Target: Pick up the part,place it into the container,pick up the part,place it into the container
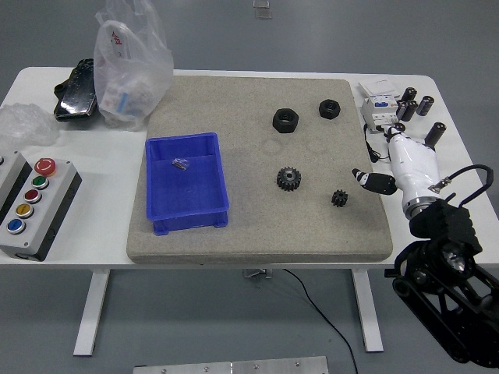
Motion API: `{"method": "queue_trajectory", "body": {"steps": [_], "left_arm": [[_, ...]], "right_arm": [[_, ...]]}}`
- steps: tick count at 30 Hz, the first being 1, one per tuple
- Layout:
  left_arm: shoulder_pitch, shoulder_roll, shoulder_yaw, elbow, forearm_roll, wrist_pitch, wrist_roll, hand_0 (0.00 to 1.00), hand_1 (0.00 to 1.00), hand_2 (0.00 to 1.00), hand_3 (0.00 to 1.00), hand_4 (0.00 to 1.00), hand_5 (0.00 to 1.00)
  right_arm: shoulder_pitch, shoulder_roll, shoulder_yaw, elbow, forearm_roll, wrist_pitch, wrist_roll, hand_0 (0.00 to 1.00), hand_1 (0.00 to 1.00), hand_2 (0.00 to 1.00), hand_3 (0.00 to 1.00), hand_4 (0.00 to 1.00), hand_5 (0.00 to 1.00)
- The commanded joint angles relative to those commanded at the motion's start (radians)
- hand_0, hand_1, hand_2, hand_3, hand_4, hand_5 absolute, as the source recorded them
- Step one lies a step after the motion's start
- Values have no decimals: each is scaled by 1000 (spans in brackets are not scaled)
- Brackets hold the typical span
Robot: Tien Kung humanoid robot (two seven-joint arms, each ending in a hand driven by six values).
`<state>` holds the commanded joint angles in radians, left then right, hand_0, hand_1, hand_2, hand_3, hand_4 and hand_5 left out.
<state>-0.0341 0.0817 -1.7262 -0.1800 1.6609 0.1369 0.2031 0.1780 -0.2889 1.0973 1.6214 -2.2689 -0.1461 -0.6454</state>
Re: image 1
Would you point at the small floor fixture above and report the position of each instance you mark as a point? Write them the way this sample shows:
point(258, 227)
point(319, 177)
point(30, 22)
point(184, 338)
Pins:
point(261, 3)
point(264, 14)

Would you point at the small clear screw bag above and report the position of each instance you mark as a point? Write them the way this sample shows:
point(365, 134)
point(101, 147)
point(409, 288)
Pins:
point(180, 163)

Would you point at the metal under-table bracket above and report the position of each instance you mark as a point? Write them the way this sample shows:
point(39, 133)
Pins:
point(255, 273)

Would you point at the grey five-button control box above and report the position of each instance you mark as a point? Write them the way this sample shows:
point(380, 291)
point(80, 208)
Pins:
point(50, 210)

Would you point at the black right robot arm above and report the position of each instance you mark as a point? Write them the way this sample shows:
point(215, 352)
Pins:
point(444, 226)

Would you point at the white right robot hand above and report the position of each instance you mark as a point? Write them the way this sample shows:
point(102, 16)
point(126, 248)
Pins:
point(413, 167)

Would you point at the white table leg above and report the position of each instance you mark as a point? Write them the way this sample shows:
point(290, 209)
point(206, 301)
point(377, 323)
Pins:
point(368, 311)
point(91, 311)

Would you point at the small black nut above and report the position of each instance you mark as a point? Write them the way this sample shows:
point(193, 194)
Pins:
point(323, 111)

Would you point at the blue plastic box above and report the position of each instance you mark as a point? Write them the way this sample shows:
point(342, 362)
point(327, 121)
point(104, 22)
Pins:
point(183, 191)

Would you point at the white circuit breaker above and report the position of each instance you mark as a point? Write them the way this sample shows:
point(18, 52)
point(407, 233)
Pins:
point(376, 113)

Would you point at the clear plastic bag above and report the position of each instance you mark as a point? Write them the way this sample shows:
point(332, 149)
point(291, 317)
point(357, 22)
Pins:
point(132, 78)

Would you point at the silver metal plate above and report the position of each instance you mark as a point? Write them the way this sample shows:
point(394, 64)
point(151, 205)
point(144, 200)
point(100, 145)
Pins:
point(234, 367)

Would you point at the black cylindrical capacitor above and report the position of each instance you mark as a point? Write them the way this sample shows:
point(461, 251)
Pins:
point(409, 94)
point(409, 112)
point(436, 132)
point(400, 109)
point(399, 126)
point(425, 106)

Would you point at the grey-brown mat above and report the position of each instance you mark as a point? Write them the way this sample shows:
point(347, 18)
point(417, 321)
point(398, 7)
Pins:
point(241, 163)

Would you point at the large black nut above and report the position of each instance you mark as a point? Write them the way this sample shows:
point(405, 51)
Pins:
point(277, 124)

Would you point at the crumpled clear bubble wrap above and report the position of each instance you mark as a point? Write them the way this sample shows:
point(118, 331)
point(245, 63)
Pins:
point(23, 124)

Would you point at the large black gear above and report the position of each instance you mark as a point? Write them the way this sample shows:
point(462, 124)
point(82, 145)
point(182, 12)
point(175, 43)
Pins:
point(284, 183)

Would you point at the small black gear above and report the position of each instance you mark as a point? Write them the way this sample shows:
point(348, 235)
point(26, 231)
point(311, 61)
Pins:
point(339, 198)

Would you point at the black glossy pouch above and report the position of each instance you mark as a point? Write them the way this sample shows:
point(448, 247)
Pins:
point(76, 93)

